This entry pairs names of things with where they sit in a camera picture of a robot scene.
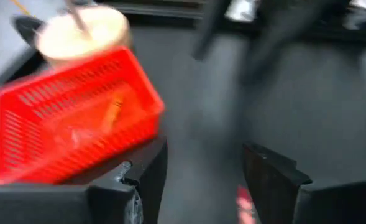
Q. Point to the red plastic basket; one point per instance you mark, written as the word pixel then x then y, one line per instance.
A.
pixel 46 140

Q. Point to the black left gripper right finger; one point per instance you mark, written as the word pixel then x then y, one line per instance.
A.
pixel 325 205

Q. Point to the white shade wooden base lamp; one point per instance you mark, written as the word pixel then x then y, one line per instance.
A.
pixel 77 34

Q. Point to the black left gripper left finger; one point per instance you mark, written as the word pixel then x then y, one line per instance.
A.
pixel 61 205

